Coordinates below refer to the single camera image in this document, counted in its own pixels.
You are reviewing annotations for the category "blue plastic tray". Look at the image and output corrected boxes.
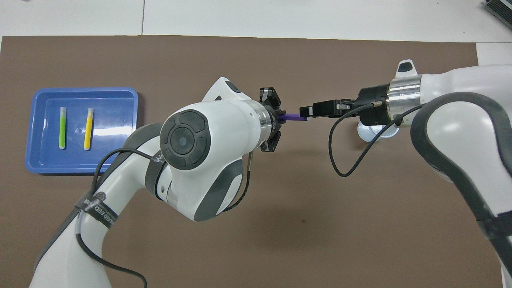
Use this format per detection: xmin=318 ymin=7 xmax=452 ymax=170
xmin=25 ymin=87 xmax=139 ymax=175

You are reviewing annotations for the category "yellow pen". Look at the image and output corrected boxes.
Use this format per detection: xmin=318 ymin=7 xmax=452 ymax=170
xmin=84 ymin=108 xmax=95 ymax=151

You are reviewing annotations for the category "green pen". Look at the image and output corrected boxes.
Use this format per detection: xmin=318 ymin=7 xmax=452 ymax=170
xmin=59 ymin=107 xmax=67 ymax=150

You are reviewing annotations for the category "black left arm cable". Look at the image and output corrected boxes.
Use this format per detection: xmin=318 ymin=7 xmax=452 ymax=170
xmin=75 ymin=148 xmax=252 ymax=288

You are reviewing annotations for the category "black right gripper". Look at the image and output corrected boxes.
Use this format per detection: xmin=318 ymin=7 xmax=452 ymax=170
xmin=312 ymin=84 xmax=402 ymax=128

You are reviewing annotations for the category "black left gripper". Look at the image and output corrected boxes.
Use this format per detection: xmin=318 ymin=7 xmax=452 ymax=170
xmin=259 ymin=87 xmax=341 ymax=153

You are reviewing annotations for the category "translucent plastic cup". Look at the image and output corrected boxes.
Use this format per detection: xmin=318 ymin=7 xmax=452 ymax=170
xmin=357 ymin=120 xmax=398 ymax=143

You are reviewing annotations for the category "brown table mat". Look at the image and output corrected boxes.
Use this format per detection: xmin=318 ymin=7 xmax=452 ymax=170
xmin=0 ymin=35 xmax=504 ymax=288

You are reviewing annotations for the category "dark grey device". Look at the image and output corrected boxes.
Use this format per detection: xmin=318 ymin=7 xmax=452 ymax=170
xmin=484 ymin=0 xmax=512 ymax=29

